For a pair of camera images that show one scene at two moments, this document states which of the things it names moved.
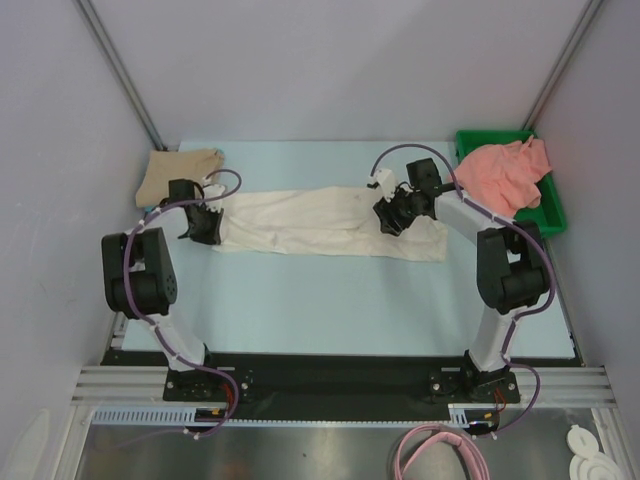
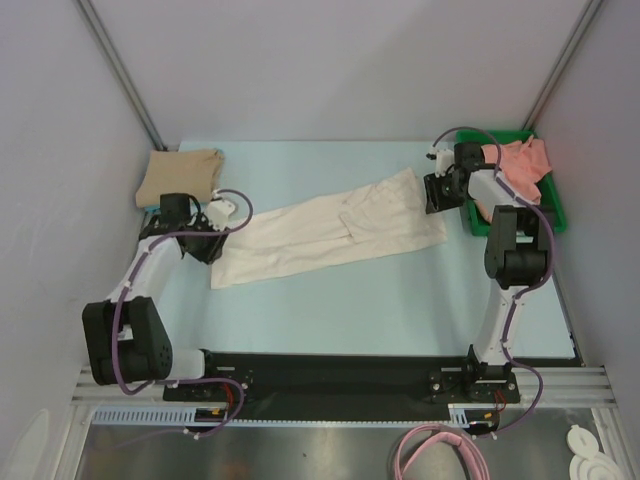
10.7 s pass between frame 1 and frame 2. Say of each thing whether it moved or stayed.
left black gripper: moved
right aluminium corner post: stayed
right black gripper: moved
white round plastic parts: stayed
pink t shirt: stayed
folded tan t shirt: stayed
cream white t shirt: moved
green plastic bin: stayed
